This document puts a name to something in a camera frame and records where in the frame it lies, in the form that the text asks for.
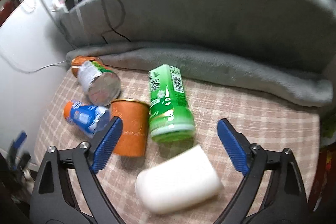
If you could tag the green tea cup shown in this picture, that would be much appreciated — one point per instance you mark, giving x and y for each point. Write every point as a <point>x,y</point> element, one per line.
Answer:
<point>170,117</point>

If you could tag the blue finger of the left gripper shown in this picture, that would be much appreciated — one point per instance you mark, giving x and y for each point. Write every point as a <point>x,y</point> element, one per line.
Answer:
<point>13,151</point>

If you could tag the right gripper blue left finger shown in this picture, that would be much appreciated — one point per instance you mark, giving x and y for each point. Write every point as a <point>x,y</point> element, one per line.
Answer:
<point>53,199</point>

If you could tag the plaid pink table cloth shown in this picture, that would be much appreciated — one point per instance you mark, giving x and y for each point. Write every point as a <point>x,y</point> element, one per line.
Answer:
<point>262,118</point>

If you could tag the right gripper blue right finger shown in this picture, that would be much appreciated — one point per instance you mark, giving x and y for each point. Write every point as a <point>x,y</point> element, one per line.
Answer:
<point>285,197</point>

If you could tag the grey plush cushion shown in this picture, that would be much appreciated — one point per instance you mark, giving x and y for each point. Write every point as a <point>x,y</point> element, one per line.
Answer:
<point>293,34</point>

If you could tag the green label foil-lid cup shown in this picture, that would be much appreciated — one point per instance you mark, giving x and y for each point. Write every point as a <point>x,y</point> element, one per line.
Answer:
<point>100,84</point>

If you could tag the orange patterned paper cup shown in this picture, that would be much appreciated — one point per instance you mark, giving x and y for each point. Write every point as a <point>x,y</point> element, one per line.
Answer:
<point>135,119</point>

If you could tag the rolled grey blanket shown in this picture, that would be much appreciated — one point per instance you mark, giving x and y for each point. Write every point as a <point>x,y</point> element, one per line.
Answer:
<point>195,62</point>

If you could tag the far orange paper cup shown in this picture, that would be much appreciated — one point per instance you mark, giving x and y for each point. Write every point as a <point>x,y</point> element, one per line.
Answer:
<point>79,60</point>

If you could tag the blue orange drink cup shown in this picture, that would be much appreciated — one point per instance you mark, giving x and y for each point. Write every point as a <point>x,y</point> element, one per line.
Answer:
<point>89,119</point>

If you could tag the white plastic cup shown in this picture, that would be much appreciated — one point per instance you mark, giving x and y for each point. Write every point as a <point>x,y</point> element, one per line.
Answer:
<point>178,183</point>

